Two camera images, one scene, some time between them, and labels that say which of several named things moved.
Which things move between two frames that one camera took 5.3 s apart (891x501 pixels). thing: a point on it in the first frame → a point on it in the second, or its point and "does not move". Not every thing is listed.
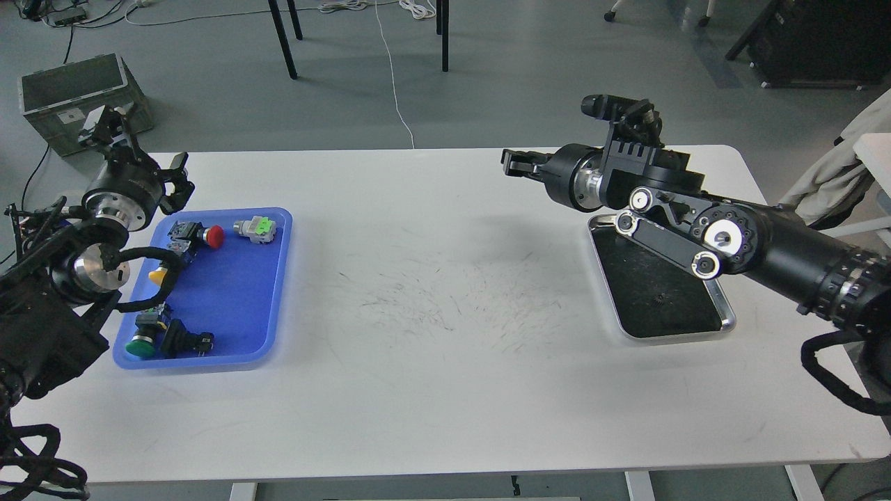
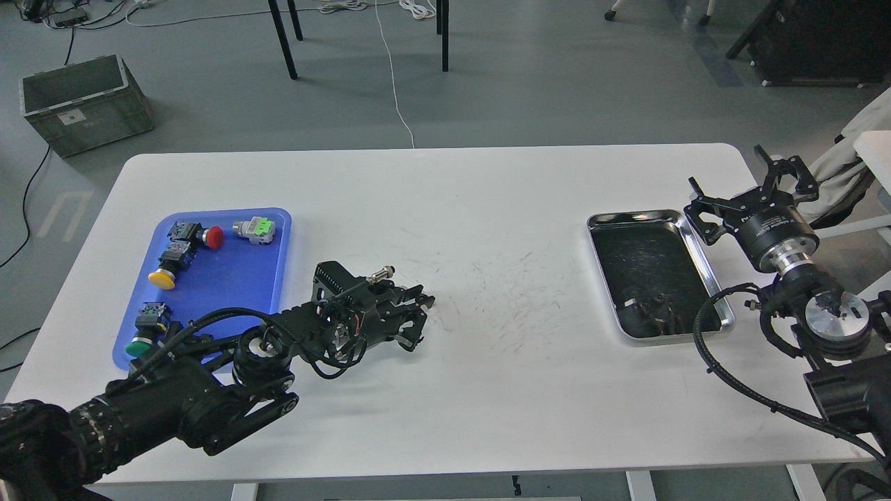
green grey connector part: (260, 229) does not move
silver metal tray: (653, 294) does not move
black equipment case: (830, 44) does not move
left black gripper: (129, 186) → (372, 307)
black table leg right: (443, 28) does not move
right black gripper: (573, 175) → (773, 230)
